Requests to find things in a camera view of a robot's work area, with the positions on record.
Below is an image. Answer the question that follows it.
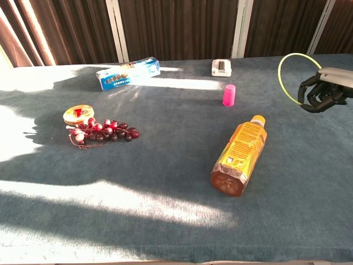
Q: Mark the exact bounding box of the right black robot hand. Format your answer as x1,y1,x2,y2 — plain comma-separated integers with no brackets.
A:
298,67,353,114

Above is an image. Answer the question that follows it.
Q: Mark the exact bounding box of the yellow-green ring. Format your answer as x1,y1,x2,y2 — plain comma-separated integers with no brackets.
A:
277,52,323,106

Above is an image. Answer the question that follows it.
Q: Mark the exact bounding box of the pink plastic cup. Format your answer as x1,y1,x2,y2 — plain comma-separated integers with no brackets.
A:
222,84,237,107

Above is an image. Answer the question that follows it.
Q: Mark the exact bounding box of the orange juice bottle yellow label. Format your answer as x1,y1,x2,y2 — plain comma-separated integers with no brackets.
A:
210,114,268,198

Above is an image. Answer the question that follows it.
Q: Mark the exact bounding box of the white box with black insert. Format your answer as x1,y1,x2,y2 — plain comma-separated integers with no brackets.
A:
211,59,232,78

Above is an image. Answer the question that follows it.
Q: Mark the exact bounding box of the blue-grey table cloth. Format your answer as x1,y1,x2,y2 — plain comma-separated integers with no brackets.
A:
0,53,353,263

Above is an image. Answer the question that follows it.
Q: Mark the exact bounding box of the blue cookie box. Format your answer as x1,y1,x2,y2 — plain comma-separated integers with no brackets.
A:
95,56,161,92

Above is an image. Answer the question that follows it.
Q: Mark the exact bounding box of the red grape bunch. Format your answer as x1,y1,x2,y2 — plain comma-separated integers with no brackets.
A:
67,117,140,150

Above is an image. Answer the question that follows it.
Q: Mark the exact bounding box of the round yellow tin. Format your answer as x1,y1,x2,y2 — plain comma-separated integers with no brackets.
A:
62,104,95,126

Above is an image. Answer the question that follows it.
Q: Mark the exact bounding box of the brown curtain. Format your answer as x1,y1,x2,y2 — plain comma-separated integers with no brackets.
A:
0,0,72,68

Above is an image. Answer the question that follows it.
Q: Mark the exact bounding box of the white window frame post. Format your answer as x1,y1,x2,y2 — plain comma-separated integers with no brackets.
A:
105,0,130,63
306,0,338,55
231,0,254,59

